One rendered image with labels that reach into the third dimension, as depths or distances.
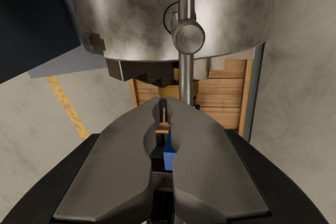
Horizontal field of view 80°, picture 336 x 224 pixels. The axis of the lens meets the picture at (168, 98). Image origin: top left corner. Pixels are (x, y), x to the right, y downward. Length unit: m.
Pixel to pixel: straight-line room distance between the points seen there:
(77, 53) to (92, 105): 1.15
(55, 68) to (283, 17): 1.32
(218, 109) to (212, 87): 0.08
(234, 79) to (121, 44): 0.44
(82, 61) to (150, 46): 0.67
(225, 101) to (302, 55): 1.07
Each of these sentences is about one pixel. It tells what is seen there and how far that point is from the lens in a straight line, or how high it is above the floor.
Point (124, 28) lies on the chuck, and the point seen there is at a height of 1.23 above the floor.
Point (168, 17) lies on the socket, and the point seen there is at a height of 1.24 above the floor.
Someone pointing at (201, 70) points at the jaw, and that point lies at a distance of 0.38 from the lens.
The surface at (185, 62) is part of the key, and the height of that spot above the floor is 1.30.
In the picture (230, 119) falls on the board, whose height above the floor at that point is 0.88.
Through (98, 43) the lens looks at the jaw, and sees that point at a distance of 0.29.
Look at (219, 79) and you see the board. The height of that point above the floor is 0.89.
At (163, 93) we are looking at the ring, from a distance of 0.39.
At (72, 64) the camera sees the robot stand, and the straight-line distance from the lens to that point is 0.91.
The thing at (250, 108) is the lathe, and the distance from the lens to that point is 1.10.
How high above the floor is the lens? 1.46
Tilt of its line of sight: 60 degrees down
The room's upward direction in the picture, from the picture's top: 161 degrees counter-clockwise
